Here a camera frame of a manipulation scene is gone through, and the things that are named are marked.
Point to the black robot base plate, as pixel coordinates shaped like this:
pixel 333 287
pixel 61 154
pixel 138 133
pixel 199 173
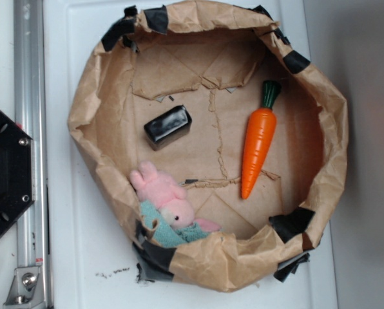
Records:
pixel 16 185

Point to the teal cloth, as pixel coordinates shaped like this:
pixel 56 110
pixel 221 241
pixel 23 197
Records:
pixel 165 235

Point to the aluminium rail profile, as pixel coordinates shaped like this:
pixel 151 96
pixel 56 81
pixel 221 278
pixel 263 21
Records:
pixel 33 241

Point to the metal corner bracket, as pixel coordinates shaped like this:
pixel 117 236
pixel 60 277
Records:
pixel 26 290

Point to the black box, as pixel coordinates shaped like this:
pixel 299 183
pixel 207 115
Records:
pixel 168 127

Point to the orange toy carrot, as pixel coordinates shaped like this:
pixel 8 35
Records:
pixel 258 137

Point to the pink plush bunny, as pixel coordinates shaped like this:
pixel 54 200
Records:
pixel 168 197

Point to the brown paper bag bin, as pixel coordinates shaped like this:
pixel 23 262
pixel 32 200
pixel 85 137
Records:
pixel 213 58

